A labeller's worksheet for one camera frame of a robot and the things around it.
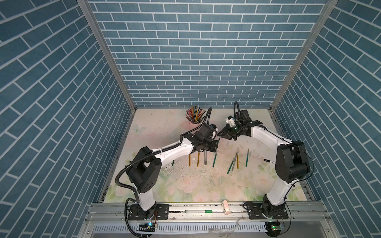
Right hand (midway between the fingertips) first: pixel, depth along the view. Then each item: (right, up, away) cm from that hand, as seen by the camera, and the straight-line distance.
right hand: (220, 134), depth 90 cm
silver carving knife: (+10, -17, +3) cm, 20 cm away
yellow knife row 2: (-19, -16, +2) cm, 25 cm away
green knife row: (-3, -17, +3) cm, 17 cm away
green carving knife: (+18, -16, +4) cm, 24 cm away
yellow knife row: (-13, -16, +3) cm, 21 cm away
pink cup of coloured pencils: (-16, +12, +9) cm, 22 cm away
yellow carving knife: (+12, -17, +3) cm, 21 cm away
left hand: (0, -8, -5) cm, 10 cm away
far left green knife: (-29, -18, +1) cm, 34 cm away
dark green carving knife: (+6, -20, -1) cm, 21 cm away
